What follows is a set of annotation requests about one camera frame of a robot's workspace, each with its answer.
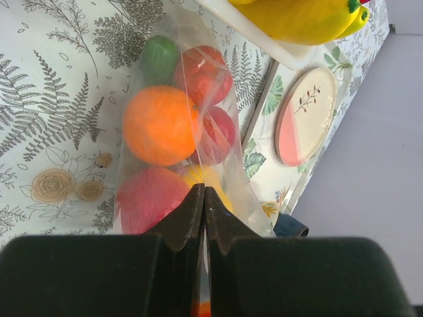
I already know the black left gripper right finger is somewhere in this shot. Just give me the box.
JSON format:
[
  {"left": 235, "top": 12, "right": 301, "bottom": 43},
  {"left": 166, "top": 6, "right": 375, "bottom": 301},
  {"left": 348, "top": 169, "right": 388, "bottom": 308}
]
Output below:
[{"left": 204, "top": 187, "right": 416, "bottom": 316}]

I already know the red yellow toy mango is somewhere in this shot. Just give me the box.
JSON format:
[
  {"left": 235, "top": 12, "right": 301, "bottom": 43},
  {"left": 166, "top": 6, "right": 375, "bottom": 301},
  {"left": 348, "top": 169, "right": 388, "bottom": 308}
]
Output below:
[{"left": 116, "top": 166, "right": 190, "bottom": 234}]

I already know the green toy cucumber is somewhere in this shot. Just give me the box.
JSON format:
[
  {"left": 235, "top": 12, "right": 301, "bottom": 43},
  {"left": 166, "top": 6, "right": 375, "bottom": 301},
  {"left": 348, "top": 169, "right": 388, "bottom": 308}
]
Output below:
[{"left": 140, "top": 35, "right": 180, "bottom": 87}]

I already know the red toy pomegranate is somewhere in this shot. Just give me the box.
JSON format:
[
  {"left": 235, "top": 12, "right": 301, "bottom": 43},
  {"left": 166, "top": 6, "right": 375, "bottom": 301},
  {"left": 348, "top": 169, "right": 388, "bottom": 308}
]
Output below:
[{"left": 190, "top": 106, "right": 236, "bottom": 165}]

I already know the yellow toy banana bunch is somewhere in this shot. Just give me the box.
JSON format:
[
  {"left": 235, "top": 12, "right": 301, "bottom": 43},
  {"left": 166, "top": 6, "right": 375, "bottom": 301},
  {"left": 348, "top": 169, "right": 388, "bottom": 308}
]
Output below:
[{"left": 230, "top": 0, "right": 370, "bottom": 46}]

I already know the yellow toy peach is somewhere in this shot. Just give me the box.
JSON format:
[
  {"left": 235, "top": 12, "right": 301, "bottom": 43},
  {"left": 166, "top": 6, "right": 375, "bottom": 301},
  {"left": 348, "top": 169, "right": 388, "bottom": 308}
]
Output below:
[{"left": 182, "top": 164, "right": 234, "bottom": 213}]

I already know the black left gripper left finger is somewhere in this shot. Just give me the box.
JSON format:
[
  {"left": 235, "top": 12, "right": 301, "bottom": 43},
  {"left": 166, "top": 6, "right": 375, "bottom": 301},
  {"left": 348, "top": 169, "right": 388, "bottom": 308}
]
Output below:
[{"left": 1, "top": 184, "right": 204, "bottom": 316}]

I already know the red toy apple back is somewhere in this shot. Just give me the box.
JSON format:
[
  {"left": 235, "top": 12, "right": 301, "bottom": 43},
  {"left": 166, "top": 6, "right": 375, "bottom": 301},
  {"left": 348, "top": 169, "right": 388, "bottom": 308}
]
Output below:
[{"left": 174, "top": 46, "right": 233, "bottom": 107}]

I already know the orange toy orange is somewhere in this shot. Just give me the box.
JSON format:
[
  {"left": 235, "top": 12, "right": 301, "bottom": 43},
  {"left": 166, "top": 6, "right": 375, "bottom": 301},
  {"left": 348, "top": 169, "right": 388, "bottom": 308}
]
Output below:
[{"left": 122, "top": 85, "right": 202, "bottom": 166}]

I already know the white plastic fruit basket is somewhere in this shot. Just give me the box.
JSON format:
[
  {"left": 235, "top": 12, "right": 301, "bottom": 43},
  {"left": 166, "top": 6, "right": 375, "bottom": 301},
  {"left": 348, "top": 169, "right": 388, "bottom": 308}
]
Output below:
[{"left": 197, "top": 0, "right": 319, "bottom": 70}]

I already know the floral rectangular tray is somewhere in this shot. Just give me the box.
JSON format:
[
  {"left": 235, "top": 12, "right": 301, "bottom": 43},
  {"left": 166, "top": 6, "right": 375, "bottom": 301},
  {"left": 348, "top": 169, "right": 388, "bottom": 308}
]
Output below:
[{"left": 243, "top": 42, "right": 352, "bottom": 219}]

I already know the clear zip top bag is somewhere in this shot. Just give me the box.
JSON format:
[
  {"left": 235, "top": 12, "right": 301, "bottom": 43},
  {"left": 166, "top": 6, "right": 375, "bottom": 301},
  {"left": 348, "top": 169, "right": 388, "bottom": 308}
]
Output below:
[{"left": 112, "top": 6, "right": 277, "bottom": 311}]

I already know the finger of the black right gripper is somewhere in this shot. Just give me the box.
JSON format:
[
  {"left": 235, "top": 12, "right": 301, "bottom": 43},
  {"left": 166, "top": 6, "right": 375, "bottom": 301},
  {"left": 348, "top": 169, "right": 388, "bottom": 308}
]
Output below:
[{"left": 274, "top": 213, "right": 309, "bottom": 238}]

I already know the pink and cream plate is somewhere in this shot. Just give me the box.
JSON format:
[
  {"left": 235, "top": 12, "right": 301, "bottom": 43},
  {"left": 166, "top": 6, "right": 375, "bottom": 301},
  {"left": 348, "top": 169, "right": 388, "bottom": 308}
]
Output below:
[{"left": 274, "top": 67, "right": 337, "bottom": 167}]

